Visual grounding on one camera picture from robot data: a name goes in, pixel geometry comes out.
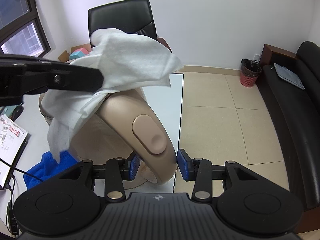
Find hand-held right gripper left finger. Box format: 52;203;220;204
59;154;141;202

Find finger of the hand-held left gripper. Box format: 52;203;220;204
0;53;105;106

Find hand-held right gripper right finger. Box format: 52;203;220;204
177;149;262;202

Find beige electric kettle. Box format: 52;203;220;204
39;86;178;189

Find white paper tissue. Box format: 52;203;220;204
47;28;184;164

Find open cardboard box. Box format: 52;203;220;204
57;44;93;63

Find pink box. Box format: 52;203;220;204
75;46;89;57

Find black computer mouse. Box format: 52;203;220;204
11;104;24;122

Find black leather office chair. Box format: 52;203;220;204
87;0;173;53

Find blue microfibre cloth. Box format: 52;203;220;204
23;150;84;189

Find dark framed window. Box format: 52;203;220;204
0;0;52;58

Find white courier envelope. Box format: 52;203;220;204
0;114;32;188

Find red trash bin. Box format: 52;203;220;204
240;59;262;88

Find black leather sofa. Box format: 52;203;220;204
256;41;320;212

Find grey pouch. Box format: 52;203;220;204
273;63;305;90

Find brown wooden side table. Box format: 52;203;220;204
259;44;299;67

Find thin black cable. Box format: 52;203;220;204
0;157;43;182

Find black cable with plug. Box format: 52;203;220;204
5;176;20;237

